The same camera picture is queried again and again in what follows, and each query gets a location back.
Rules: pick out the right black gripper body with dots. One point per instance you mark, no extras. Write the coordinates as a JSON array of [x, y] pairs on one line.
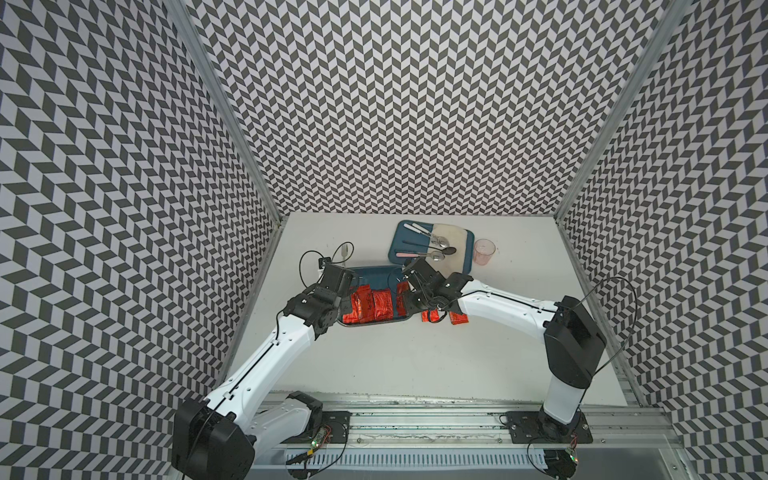
[[419, 299]]

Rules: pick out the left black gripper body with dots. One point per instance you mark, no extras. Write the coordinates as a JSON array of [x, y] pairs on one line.
[[341, 305]]

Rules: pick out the red foil tea bag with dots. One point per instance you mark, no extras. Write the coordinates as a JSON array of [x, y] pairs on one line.
[[431, 316], [402, 289], [383, 305], [458, 319], [361, 303]]

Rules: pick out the teal plastic storage box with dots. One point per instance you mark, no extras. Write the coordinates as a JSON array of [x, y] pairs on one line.
[[378, 277]]

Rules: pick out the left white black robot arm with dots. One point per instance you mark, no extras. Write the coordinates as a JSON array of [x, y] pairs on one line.
[[220, 436]]

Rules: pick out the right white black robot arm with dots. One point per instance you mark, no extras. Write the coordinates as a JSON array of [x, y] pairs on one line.
[[573, 342]]

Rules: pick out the black metal spoon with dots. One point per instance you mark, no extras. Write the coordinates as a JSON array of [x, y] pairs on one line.
[[450, 250]]

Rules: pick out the teal flat tray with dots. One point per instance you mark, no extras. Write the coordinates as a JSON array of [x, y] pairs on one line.
[[402, 234]]

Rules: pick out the beige folded cloth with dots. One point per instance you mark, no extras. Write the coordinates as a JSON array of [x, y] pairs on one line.
[[461, 240]]

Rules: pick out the pink translucent cup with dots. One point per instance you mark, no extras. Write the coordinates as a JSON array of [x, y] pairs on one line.
[[483, 251]]

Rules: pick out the pink handle spoon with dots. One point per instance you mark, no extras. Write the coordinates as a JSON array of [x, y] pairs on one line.
[[420, 255]]

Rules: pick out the white handle spoon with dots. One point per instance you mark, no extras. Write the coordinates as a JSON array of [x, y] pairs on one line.
[[434, 240]]

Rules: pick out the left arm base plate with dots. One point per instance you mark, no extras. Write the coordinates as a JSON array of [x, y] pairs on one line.
[[332, 426]]

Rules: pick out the aluminium front rail frame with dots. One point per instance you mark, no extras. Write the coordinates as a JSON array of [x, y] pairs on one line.
[[429, 438]]

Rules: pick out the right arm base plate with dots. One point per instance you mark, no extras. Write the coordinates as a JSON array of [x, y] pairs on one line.
[[527, 426]]

